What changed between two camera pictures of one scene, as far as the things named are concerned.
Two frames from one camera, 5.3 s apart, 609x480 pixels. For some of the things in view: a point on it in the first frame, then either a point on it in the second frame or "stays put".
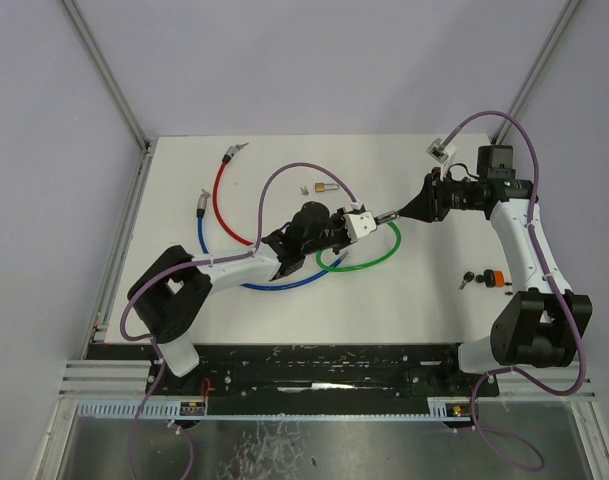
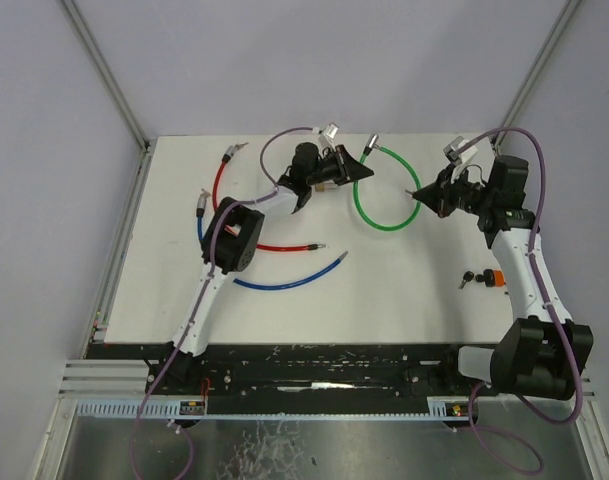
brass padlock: (320, 187) stays put
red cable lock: (225, 160) stays put
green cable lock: (384, 218) -> (372, 143)
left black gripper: (339, 219) -> (343, 166)
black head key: (468, 276) stays put
